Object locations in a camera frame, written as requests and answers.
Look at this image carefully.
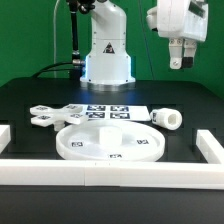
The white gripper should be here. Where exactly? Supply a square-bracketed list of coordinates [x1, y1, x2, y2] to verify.
[146, 0, 209, 69]

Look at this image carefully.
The white marker sheet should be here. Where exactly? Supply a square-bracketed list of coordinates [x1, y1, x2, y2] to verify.
[82, 104, 151, 121]

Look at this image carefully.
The white left fence bar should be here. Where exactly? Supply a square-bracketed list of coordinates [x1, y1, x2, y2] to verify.
[0, 125, 11, 154]

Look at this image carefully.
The black cable bundle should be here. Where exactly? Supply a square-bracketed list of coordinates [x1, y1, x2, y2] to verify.
[31, 60, 85, 79]

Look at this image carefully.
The black vertical hose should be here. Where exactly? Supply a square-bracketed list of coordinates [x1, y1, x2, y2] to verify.
[66, 0, 96, 60]

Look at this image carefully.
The white round table top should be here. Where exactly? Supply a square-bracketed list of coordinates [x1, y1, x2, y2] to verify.
[56, 120, 165, 162]

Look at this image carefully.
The white right fence bar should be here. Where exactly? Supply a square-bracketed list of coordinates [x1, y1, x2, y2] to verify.
[196, 129, 224, 165]

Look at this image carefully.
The white thin cable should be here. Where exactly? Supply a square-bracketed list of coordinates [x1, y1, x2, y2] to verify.
[53, 0, 62, 79]

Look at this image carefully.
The white front fence bar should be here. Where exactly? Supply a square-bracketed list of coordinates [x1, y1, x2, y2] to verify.
[0, 159, 224, 190]

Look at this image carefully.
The white fence bar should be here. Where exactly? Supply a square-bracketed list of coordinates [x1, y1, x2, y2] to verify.
[0, 125, 11, 154]
[0, 159, 224, 190]
[196, 129, 224, 165]

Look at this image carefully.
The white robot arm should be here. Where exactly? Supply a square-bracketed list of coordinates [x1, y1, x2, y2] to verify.
[80, 0, 209, 91]

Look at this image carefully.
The white cross-shaped table base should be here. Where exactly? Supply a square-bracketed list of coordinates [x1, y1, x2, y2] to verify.
[30, 104, 88, 132]

